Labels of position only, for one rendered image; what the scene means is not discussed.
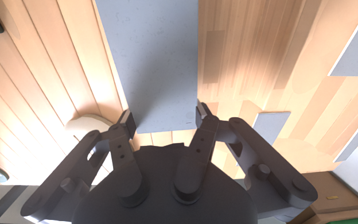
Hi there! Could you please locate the small grey-blue flat panel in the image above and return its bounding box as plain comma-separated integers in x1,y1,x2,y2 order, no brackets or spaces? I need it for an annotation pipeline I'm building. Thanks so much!
235,111,291,167

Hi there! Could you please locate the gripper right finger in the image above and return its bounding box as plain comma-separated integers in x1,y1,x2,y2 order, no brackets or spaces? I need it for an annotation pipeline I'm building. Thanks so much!
170,99,319,220

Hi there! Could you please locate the brown cardboard box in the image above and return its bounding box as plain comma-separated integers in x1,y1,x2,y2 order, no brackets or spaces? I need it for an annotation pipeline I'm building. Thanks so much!
286,171,358,224

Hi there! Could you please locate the green flat object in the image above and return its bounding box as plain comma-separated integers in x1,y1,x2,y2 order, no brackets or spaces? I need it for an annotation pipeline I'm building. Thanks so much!
325,217,358,224

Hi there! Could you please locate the cream round disc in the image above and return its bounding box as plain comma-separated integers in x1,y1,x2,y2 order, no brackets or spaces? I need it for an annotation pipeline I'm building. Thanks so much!
64,113,115,141

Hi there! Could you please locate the large grey-blue flat board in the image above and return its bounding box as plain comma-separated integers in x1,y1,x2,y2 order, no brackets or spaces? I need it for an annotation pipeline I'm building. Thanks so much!
94,0,200,134

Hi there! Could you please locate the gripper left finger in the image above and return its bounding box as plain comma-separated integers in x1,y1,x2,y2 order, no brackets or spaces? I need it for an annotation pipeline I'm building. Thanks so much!
21,109,150,218

